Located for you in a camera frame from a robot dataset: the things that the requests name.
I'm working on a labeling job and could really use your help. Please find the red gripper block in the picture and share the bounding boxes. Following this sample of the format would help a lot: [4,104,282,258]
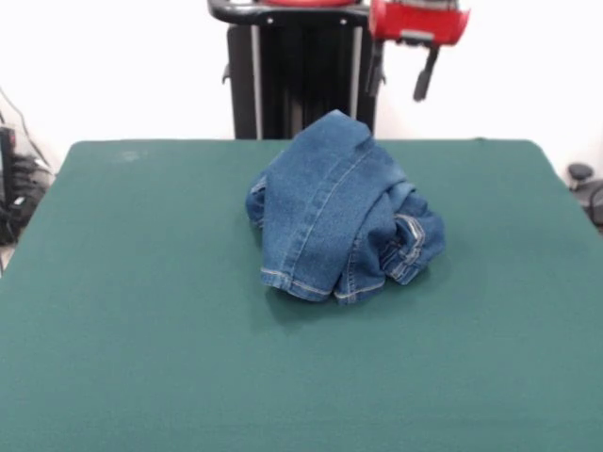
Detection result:
[367,0,472,103]

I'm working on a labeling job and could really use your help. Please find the blue denim jeans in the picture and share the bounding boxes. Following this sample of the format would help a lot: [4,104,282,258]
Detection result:
[244,110,447,306]

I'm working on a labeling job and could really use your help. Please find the black office chair base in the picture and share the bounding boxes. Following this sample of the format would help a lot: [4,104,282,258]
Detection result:
[566,162,603,222]

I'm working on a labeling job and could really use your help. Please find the dark green table cloth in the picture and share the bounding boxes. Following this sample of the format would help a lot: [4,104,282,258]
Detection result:
[0,137,603,452]

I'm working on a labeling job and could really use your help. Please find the black electronics box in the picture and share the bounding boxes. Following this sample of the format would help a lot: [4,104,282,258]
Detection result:
[0,125,18,204]

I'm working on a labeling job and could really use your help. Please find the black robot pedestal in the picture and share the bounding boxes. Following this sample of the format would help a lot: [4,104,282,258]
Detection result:
[206,0,378,140]

